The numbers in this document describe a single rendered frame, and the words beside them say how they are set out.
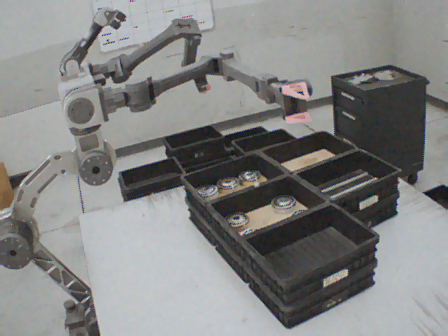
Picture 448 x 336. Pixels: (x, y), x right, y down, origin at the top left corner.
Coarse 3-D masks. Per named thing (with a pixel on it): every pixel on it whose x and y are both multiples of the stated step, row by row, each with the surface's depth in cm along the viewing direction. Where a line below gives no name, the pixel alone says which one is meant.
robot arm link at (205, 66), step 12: (204, 60) 174; (216, 60) 178; (180, 72) 164; (192, 72) 168; (204, 72) 173; (216, 72) 178; (132, 84) 149; (144, 84) 151; (156, 84) 156; (168, 84) 160; (180, 84) 165; (156, 96) 158; (132, 108) 153; (144, 108) 153
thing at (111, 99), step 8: (104, 88) 153; (120, 88) 153; (104, 96) 150; (112, 96) 150; (120, 96) 152; (104, 104) 150; (112, 104) 151; (120, 104) 153; (104, 112) 151; (112, 112) 154
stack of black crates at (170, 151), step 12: (180, 132) 357; (192, 132) 359; (204, 132) 362; (216, 132) 352; (168, 144) 339; (180, 144) 359; (192, 144) 360; (204, 144) 334; (216, 144) 339; (168, 156) 347; (180, 156) 332; (192, 156) 335; (204, 156) 338; (216, 156) 341
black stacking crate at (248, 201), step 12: (288, 180) 201; (252, 192) 195; (264, 192) 198; (276, 192) 201; (288, 192) 204; (300, 192) 196; (312, 192) 187; (216, 204) 190; (228, 204) 192; (240, 204) 195; (252, 204) 198; (264, 204) 200; (312, 204) 189; (216, 228) 189; (228, 240) 180; (240, 252) 171
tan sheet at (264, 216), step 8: (264, 208) 199; (296, 208) 195; (304, 208) 195; (256, 216) 194; (264, 216) 194; (272, 216) 193; (280, 216) 192; (288, 216) 191; (256, 224) 189; (264, 224) 188; (240, 232) 185
